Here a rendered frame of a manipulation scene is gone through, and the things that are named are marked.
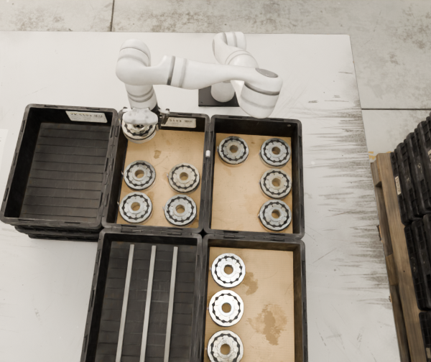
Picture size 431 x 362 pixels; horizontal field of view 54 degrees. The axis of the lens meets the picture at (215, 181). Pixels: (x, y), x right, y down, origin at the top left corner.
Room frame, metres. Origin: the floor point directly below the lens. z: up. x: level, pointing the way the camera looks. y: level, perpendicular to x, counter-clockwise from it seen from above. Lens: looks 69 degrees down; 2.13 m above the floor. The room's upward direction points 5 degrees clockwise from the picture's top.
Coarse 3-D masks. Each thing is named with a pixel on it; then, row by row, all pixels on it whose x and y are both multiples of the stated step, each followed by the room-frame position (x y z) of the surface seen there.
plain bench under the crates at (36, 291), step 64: (0, 64) 0.98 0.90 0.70; (64, 64) 1.00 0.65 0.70; (320, 64) 1.10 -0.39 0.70; (0, 128) 0.69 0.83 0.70; (320, 128) 0.81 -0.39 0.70; (0, 192) 0.44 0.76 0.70; (320, 192) 0.54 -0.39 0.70; (0, 256) 0.22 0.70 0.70; (64, 256) 0.23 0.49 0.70; (320, 256) 0.31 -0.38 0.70; (0, 320) 0.01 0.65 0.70; (64, 320) 0.03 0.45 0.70; (320, 320) 0.10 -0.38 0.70; (384, 320) 0.11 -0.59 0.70
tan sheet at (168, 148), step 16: (128, 144) 0.61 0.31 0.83; (144, 144) 0.61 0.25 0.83; (160, 144) 0.62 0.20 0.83; (176, 144) 0.62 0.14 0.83; (192, 144) 0.63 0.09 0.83; (128, 160) 0.55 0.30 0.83; (144, 160) 0.55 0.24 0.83; (160, 160) 0.56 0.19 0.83; (176, 160) 0.56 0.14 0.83; (192, 160) 0.57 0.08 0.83; (160, 176) 0.50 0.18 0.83; (128, 192) 0.43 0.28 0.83; (144, 192) 0.44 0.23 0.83; (160, 192) 0.44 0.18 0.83; (160, 208) 0.39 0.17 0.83; (144, 224) 0.33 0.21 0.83; (160, 224) 0.34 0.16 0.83; (192, 224) 0.35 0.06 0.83
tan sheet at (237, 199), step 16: (256, 144) 0.65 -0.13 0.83; (256, 160) 0.59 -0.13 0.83; (224, 176) 0.52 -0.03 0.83; (240, 176) 0.53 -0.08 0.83; (256, 176) 0.53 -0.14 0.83; (224, 192) 0.46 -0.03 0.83; (240, 192) 0.47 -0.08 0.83; (256, 192) 0.47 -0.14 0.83; (224, 208) 0.41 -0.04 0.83; (240, 208) 0.41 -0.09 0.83; (256, 208) 0.42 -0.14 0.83; (224, 224) 0.36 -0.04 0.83; (240, 224) 0.36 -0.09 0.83; (256, 224) 0.36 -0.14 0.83
